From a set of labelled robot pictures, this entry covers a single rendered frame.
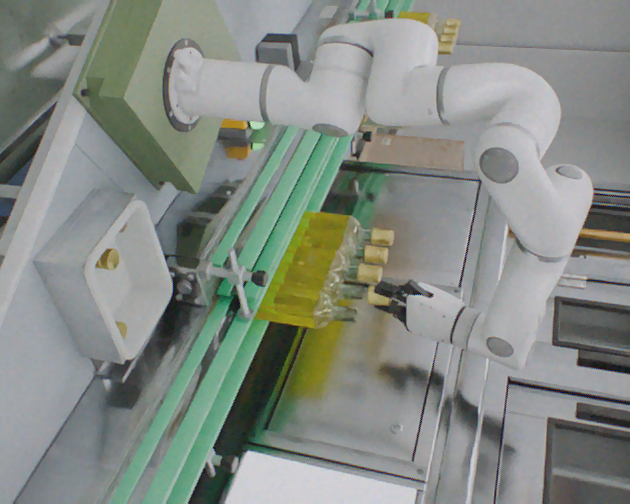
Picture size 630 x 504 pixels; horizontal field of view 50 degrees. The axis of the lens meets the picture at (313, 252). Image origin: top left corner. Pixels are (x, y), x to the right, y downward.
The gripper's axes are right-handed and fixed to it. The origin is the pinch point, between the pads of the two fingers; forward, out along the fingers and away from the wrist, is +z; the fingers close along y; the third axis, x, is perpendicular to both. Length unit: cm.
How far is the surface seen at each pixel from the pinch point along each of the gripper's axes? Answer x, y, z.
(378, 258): -8.4, 0.5, 6.4
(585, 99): -584, -286, 86
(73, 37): -39, 14, 126
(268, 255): 6.1, 6.3, 22.9
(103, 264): 37, 27, 29
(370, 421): 18.9, -12.6, -6.6
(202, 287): 22.5, 11.1, 25.0
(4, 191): 23, 15, 79
